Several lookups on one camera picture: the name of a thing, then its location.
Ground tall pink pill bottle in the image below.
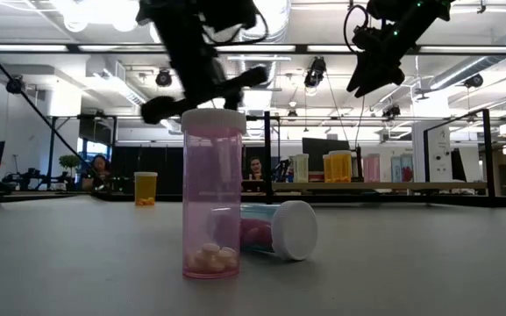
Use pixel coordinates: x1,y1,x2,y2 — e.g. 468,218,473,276
181,108,247,280

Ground small pink pill bottle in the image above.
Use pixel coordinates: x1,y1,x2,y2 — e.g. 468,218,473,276
363,153,381,183

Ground large black monitor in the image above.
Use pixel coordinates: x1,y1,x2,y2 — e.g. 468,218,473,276
302,137,351,176

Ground wide blue bottle red pills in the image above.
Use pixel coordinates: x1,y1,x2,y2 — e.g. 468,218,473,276
239,200,318,262

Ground green potted plant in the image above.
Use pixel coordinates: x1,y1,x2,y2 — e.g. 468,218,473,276
58,154,82,176

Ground black metal shelf frame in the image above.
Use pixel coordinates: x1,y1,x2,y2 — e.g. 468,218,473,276
421,109,495,207

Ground large orange pill bottle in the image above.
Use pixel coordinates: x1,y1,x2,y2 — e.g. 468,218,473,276
329,150,353,183

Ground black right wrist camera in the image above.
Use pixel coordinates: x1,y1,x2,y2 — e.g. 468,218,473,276
352,25,383,53

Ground silver ceiling duct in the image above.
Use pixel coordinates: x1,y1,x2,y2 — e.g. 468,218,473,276
234,0,293,111

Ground thin black slanted cable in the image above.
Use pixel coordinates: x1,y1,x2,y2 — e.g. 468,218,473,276
0,41,106,192

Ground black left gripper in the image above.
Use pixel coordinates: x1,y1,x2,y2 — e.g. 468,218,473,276
140,25,269,125

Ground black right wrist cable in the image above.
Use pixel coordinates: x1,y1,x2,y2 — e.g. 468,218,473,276
343,4,370,45

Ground blue bottle white pills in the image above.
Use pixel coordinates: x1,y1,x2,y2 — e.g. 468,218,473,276
390,155,403,183

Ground person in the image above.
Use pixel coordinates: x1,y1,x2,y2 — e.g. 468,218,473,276
81,153,113,192
246,156,266,182

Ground black upright post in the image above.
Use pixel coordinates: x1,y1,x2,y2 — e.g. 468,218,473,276
263,111,274,204

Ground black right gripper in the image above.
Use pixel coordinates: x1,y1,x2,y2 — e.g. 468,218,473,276
346,12,429,98

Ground black slim monitor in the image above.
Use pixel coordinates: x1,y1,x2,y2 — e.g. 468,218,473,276
451,147,467,182

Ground large pale green pill bottle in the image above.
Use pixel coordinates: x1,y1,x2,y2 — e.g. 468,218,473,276
294,153,310,183

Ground black background frame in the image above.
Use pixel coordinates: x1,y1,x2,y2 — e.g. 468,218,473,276
44,113,120,153

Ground black shelf base rail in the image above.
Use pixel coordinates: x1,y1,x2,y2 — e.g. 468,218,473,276
89,191,506,207

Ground black overhead station frame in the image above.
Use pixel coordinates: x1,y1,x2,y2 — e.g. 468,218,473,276
0,42,506,56

